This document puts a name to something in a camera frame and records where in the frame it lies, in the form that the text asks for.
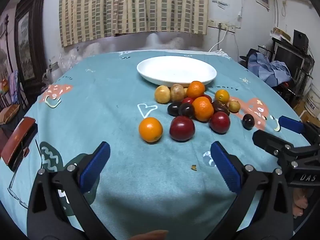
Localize dark purple plum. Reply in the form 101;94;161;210
178;102;195;118
242;114;255;131
167;101;182;117

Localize clear plastic bags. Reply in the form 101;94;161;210
59;32;205;70

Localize orange mandarin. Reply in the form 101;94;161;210
186;81;206;99
192;96;215;122

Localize flat cardboard box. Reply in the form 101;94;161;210
272;27;292;42

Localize dark framed painting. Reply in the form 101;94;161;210
14;0;48;98

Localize black metal rack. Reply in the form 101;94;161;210
271;36;315;100

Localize small orange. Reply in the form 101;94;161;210
215;89;230;104

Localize small yellow passion fruit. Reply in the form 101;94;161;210
228;100;241;113

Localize person's left hand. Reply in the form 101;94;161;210
130;230;168;240

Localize red-brown wooden chair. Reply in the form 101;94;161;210
0;117;38;172

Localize black speaker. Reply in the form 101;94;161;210
293;29;309;53

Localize dark monitor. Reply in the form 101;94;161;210
274;42;305;74

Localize white oval plate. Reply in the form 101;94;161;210
137;56;217;87

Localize beige checked curtain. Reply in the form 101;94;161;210
59;0;209;47

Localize white plastic bucket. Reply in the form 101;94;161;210
304;81;320;117

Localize person's right hand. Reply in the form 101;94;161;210
292;189;309;218

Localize white power cable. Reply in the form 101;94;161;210
209;29;232;55

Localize black chair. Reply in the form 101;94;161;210
240;49;258;68

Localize dark brown passion fruit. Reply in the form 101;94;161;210
212;100;230;116

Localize striped seat cushion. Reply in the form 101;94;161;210
0;104;20;125

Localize smooth navel orange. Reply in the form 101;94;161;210
139;117;163;143

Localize large red plum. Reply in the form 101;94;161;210
169;116;195;142
209;112;231;134

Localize teal printed tablecloth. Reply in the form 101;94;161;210
0;50;313;240

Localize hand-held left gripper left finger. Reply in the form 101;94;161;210
26;141;115;240

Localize blue clothes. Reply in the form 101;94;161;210
247;52;292;87

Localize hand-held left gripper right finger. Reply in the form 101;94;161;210
210;141;294;240

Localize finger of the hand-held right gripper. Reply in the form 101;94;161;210
279;116;320;145
252;130;300;173

